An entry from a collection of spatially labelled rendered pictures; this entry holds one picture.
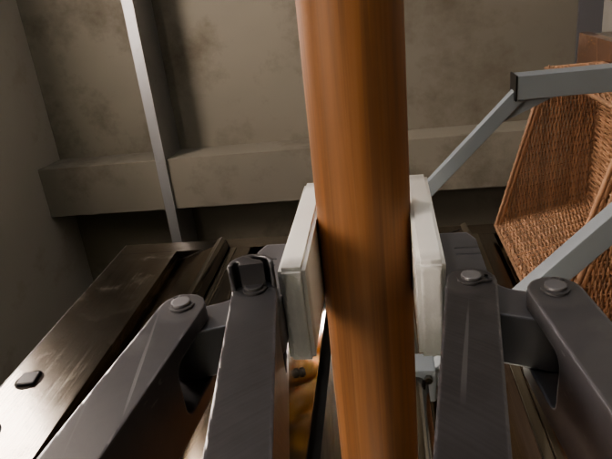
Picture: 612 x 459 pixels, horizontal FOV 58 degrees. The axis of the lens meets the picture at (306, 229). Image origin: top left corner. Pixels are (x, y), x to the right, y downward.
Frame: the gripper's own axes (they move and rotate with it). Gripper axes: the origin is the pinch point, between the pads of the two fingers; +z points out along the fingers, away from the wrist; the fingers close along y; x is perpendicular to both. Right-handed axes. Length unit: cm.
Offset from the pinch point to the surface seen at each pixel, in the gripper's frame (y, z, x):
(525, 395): 24, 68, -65
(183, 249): -69, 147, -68
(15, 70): -205, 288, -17
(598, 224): 20.5, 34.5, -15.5
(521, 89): 24, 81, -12
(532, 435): 23, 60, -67
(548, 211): 48, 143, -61
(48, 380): -81, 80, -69
